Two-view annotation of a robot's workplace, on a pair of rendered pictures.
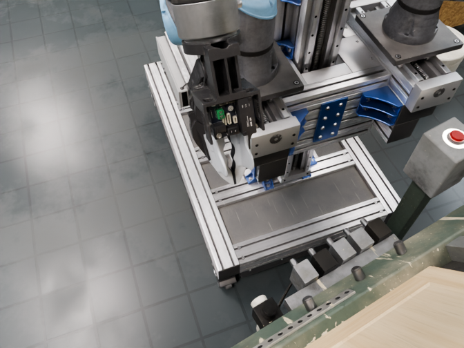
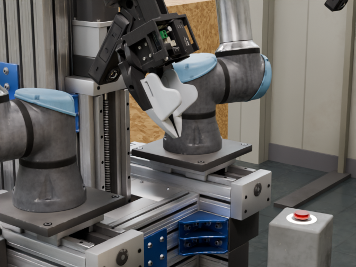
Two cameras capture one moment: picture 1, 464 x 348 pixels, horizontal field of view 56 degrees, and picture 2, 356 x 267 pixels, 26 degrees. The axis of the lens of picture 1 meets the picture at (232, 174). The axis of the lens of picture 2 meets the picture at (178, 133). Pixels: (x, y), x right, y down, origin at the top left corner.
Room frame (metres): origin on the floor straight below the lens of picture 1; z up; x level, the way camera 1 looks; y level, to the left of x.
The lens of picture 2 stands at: (-0.50, 0.54, 1.59)
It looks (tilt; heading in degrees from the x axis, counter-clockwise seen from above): 15 degrees down; 327
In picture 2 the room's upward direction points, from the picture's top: straight up
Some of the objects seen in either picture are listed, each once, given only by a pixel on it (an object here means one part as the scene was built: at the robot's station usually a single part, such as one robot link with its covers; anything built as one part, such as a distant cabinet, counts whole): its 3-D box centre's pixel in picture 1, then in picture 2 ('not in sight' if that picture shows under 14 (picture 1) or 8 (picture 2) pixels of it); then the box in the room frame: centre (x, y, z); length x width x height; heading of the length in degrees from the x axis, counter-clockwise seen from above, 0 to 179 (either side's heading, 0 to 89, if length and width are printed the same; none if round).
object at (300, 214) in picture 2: (456, 137); (301, 216); (0.75, -0.60, 0.93); 0.04 x 0.04 x 0.02
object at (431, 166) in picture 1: (442, 158); (300, 254); (0.75, -0.60, 0.84); 0.12 x 0.12 x 0.18; 30
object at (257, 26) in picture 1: (248, 13); (43, 122); (0.90, -0.04, 1.20); 0.13 x 0.12 x 0.14; 96
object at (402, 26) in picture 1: (414, 13); (192, 127); (1.07, -0.51, 1.09); 0.15 x 0.15 x 0.10
